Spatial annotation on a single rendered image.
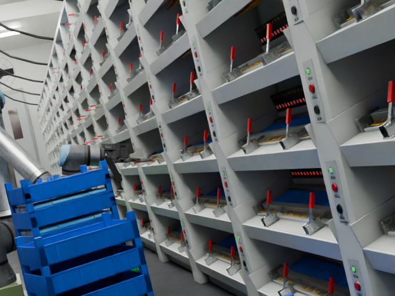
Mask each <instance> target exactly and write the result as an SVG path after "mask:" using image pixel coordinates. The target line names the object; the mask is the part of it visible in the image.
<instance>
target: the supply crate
mask: <svg viewBox="0 0 395 296"><path fill-rule="evenodd" d="M99 165H100V169H96V170H91V171H88V170H87V166H86V165H83V166H80V170H81V173H78V174H73V175H70V176H65V177H61V178H59V179H56V180H54V179H53V180H51V181H44V182H43V183H39V184H37V183H36V184H33V185H31V186H29V185H28V181H27V179H22V180H20V185H21V187H19V188H16V189H13V188H12V184H11V182H9V183H5V184H4V185H5V190H6V195H7V198H8V203H9V206H19V205H24V204H30V203H34V202H37V201H42V200H46V199H51V198H54V197H58V196H62V195H65V194H69V193H74V192H77V191H81V190H86V189H89V188H93V187H97V186H101V185H104V184H109V183H111V178H110V175H109V170H108V166H107V162H106V160H103V161H100V162H99Z"/></svg>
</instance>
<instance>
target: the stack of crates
mask: <svg viewBox="0 0 395 296"><path fill-rule="evenodd" d="M101 215H102V220H103V221H102V222H100V223H96V224H92V225H89V226H85V227H81V228H77V229H75V230H71V231H67V232H64V233H60V234H57V235H54V236H50V237H47V238H42V237H37V238H34V239H33V240H34V241H33V242H30V243H26V244H24V241H23V238H22V236H20V237H16V238H14V240H15V245H16V250H17V253H18V258H19V262H20V265H21V270H22V275H23V278H24V283H25V287H26V291H27V295H28V296H36V294H39V295H41V296H140V295H143V294H145V296H154V294H153V288H152V284H151V281H150V276H149V271H148V267H147V263H146V258H145V254H144V250H143V246H142V242H141V239H140V234H139V229H138V224H137V221H136V216H135V212H134V210H133V211H128V212H126V216H127V219H122V220H111V218H110V215H109V212H105V213H102V214H101ZM130 240H132V242H133V245H117V244H120V243H124V242H127V241H130ZM29 266H32V267H40V268H37V269H34V270H30V267H29ZM137 267H139V271H130V270H131V269H134V268H137Z"/></svg>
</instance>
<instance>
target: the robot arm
mask: <svg viewBox="0 0 395 296"><path fill-rule="evenodd" d="M4 104H5V97H4V94H3V93H2V92H1V91H0V288H2V287H5V286H7V285H9V284H12V283H13V282H15V281H16V280H17V277H16V274H15V272H14V271H13V269H12V268H11V266H10V265H9V262H8V257H7V254H8V253H11V252H13V251H15V250H16V245H15V240H14V238H16V232H15V227H14V223H13V220H12V215H11V210H10V206H9V203H8V198H7V195H6V190H5V185H4V184H5V183H9V182H11V184H12V188H13V189H16V188H18V186H17V183H16V177H15V172H14V169H15V170H16V171H17V172H18V173H19V174H20V175H21V176H22V177H23V178H24V179H27V181H31V182H32V184H36V183H37V181H36V180H37V179H42V182H44V181H47V177H49V176H52V179H54V178H53V175H51V174H50V172H48V171H46V170H45V169H44V168H43V167H42V166H41V165H40V164H39V163H38V162H37V161H36V160H35V159H34V158H33V157H32V156H31V155H30V154H29V153H28V152H27V151H26V150H25V149H24V148H23V147H22V146H21V145H20V144H19V143H18V142H16V141H15V140H14V139H13V138H12V137H11V136H10V135H9V134H8V133H7V132H6V131H5V126H4V121H3V117H2V109H3V108H4ZM105 153H107V156H106V155H105ZM128 153H129V144H126V143H124V144H122V143H113V144H107V143H102V144H101V147H100V145H72V144H68V145H62V146H61V148H60V152H59V166H60V167H62V175H61V176H59V178H61V177H65V176H70V175H73V174H78V173H81V170H80V166H83V165H86V166H100V165H99V162H100V161H103V160H104V159H105V160H106V162H107V164H108V166H109V168H110V170H111V172H112V174H113V179H114V180H115V181H116V182H120V181H122V175H121V174H120V173H119V172H118V170H117V168H116V166H115V163H127V162H148V161H150V159H145V157H144V154H143V150H142V149H141V148H138V149H136V150H135V152H134V153H131V154H129V155H128Z"/></svg>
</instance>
